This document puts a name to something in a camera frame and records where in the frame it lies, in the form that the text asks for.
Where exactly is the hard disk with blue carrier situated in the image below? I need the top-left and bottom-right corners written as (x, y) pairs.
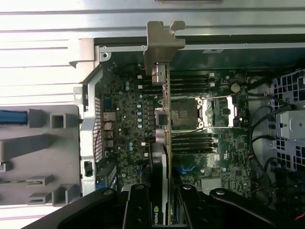
top-left (0, 108), bottom-right (27, 126)

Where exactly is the green RAM stick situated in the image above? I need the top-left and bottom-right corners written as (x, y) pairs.
top-left (171, 146), bottom-right (218, 155)

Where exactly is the grey parts rack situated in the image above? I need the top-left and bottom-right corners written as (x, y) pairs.
top-left (0, 104), bottom-right (81, 207)

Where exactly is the metal socket cover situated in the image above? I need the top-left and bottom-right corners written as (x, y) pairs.
top-left (204, 95), bottom-right (248, 128)

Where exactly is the CPU socket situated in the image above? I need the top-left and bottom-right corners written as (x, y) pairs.
top-left (171, 99), bottom-right (205, 131)

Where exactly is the silver chipset heatsink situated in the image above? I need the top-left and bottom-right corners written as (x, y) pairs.
top-left (201, 177), bottom-right (222, 189)

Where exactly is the blue expansion slot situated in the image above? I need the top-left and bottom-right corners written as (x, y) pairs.
top-left (175, 166), bottom-right (200, 176)

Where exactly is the dark grey open PC case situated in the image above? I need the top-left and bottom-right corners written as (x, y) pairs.
top-left (69, 37), bottom-right (305, 229)

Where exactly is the perforated metal disk bay cage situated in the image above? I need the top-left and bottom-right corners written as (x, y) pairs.
top-left (271, 68), bottom-right (305, 167)

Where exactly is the black RAM slot bank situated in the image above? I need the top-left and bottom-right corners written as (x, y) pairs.
top-left (171, 132), bottom-right (218, 155)
top-left (170, 71), bottom-right (215, 94)

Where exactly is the green motherboard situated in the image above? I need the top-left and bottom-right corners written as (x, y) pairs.
top-left (101, 59), bottom-right (253, 198)

